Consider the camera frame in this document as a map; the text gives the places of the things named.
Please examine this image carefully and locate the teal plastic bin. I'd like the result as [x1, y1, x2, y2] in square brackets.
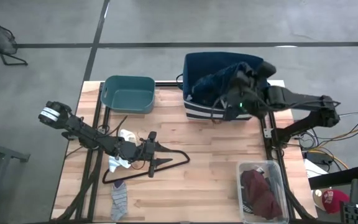
[100, 75, 157, 114]

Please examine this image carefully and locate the grey striped sock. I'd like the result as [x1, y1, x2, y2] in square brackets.
[110, 180, 129, 222]

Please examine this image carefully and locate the white paper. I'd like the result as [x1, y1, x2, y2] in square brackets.
[303, 158, 329, 179]

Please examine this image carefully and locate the maroon cloth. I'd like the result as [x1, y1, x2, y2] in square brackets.
[240, 169, 283, 220]

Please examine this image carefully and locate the navy polka dot shirt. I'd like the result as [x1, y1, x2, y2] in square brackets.
[192, 61, 256, 108]

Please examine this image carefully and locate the red cap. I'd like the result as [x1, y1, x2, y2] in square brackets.
[321, 189, 351, 215]

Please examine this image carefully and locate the clear plastic container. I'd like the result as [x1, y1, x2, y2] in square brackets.
[236, 160, 290, 224]

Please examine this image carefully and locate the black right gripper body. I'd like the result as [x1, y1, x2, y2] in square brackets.
[224, 60, 277, 123]

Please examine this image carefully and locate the black velvet hanger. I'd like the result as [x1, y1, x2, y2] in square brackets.
[101, 149, 191, 185]

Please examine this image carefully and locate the grey metal bench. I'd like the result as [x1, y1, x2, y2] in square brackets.
[0, 136, 31, 224]

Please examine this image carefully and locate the black power adapter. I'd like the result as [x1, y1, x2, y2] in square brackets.
[305, 151, 334, 166]

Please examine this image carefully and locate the black desk bar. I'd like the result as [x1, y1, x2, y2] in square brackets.
[308, 164, 358, 191]

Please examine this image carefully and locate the yellow cable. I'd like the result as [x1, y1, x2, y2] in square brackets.
[308, 122, 358, 170]

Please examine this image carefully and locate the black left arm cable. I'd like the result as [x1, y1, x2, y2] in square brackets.
[99, 114, 129, 138]

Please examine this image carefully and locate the white cloth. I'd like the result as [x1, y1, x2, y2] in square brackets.
[108, 129, 138, 174]

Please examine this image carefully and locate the navy striped fabric basket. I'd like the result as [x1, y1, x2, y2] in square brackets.
[175, 51, 272, 122]

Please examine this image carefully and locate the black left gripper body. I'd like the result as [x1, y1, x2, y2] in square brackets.
[117, 131, 157, 179]

